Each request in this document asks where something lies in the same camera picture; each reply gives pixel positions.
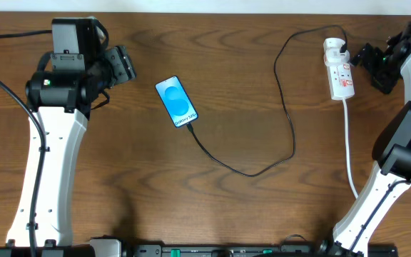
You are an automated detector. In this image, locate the black USB charging cable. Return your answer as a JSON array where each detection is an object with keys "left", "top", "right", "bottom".
[{"left": 186, "top": 24, "right": 348, "bottom": 178}]

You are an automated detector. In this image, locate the blue Galaxy smartphone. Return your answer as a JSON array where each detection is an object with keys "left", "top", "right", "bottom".
[{"left": 155, "top": 76, "right": 198, "bottom": 128}]

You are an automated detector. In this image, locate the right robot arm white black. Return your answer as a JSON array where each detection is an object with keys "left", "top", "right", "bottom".
[{"left": 318, "top": 21, "right": 411, "bottom": 256}]

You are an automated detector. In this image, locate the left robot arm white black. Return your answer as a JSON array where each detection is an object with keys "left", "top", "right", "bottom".
[{"left": 0, "top": 17, "right": 136, "bottom": 256}]

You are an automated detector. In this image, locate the white power strip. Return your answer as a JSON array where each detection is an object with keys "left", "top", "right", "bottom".
[{"left": 323, "top": 38, "right": 355, "bottom": 101}]

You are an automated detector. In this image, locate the white power strip cord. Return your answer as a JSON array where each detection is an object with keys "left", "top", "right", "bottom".
[{"left": 341, "top": 99, "right": 360, "bottom": 199}]

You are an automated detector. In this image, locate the black left camera cable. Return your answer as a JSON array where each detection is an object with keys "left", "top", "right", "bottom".
[{"left": 0, "top": 29, "right": 53, "bottom": 257}]

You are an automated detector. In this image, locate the black camera cable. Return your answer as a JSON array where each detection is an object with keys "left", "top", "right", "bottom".
[
  {"left": 350, "top": 174, "right": 411, "bottom": 256},
  {"left": 0, "top": 29, "right": 53, "bottom": 257}
]

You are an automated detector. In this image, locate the black right camera cable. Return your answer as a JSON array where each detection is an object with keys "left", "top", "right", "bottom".
[{"left": 350, "top": 174, "right": 411, "bottom": 256}]

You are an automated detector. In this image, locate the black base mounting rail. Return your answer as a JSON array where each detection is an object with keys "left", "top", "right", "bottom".
[{"left": 130, "top": 243, "right": 399, "bottom": 257}]

